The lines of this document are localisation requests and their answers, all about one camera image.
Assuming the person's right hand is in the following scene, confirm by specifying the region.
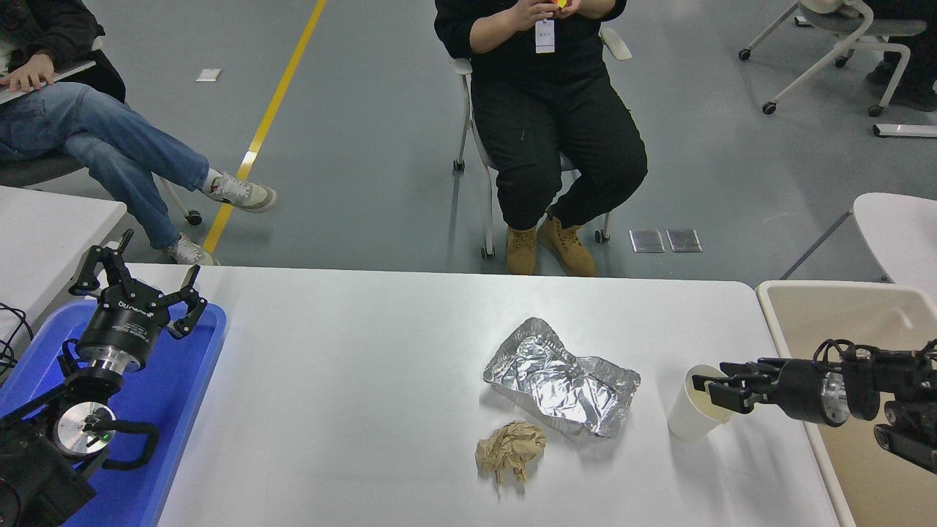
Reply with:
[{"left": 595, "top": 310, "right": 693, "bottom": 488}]
[{"left": 510, "top": 0, "right": 564, "bottom": 31}]

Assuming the crumpled tan paper ball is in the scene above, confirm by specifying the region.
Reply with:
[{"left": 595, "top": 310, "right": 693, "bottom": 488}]
[{"left": 475, "top": 420, "right": 548, "bottom": 485}]

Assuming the white paper cup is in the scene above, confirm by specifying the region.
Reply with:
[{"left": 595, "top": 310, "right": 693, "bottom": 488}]
[{"left": 667, "top": 364, "right": 736, "bottom": 443}]

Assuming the large pale plastic bin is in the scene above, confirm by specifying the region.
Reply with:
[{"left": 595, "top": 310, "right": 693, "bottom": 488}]
[{"left": 756, "top": 280, "right": 937, "bottom": 527}]

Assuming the blue plastic tray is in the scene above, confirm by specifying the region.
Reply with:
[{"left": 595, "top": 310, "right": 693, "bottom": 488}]
[{"left": 0, "top": 299, "right": 228, "bottom": 527}]

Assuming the white side table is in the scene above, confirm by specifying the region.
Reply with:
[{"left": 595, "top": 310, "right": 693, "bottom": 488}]
[{"left": 0, "top": 187, "right": 127, "bottom": 345}]

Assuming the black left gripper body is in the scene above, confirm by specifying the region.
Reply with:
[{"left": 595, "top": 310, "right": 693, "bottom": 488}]
[{"left": 77, "top": 283, "right": 172, "bottom": 361}]

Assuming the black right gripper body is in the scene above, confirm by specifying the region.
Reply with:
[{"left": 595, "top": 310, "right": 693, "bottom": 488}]
[{"left": 774, "top": 357, "right": 832, "bottom": 425}]

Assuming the white rounded table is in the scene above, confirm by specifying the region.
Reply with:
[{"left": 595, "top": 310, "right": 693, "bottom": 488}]
[{"left": 780, "top": 193, "right": 937, "bottom": 301}]

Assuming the thin black cable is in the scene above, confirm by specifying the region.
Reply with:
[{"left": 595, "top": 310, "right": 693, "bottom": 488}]
[{"left": 0, "top": 304, "right": 34, "bottom": 374}]

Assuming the person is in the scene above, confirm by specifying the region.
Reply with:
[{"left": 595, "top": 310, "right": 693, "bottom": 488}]
[
  {"left": 866, "top": 0, "right": 937, "bottom": 112},
  {"left": 433, "top": 0, "right": 649, "bottom": 277},
  {"left": 0, "top": 0, "right": 278, "bottom": 266}
]

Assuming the silver foil tray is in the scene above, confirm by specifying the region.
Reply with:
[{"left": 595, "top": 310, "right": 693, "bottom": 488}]
[{"left": 483, "top": 317, "right": 642, "bottom": 440}]

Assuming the silver laptop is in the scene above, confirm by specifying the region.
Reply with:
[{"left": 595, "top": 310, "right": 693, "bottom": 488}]
[{"left": 0, "top": 61, "right": 97, "bottom": 105}]

